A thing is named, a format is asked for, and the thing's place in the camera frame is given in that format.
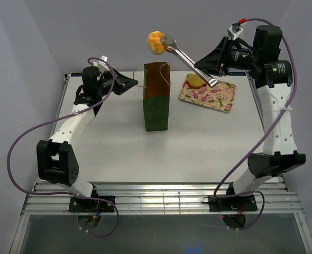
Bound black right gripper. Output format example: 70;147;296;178
194;36;260;77

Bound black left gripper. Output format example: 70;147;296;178
97;68;139;97

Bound sliced brown bread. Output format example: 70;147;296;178
185;74;207;89

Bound green paper bag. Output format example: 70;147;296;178
139;62;171;132

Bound metal tongs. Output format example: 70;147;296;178
160;34;218;88

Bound round scored bun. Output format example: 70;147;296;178
146;31;166;55

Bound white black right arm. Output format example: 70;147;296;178
195;23;306;212

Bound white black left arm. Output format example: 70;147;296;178
36;66;138;212

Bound blue label right corner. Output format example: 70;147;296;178
228;71;246;76

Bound blue label corner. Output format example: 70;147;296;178
70;72;83;77
228;71;246;76

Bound floral tray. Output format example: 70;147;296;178
179;80;236;112

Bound blue label left corner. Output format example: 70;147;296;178
70;72;83;77

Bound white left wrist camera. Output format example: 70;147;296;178
92;56;108;69

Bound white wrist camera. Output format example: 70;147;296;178
227;19;247;40
92;56;108;69

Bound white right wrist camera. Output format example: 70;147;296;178
227;19;247;40

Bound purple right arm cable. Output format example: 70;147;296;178
198;17;296;231

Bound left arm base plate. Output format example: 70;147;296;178
68;197;114;213

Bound aluminium frame rails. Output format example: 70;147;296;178
22;178;304;215

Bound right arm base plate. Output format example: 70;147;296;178
203;195;258;212

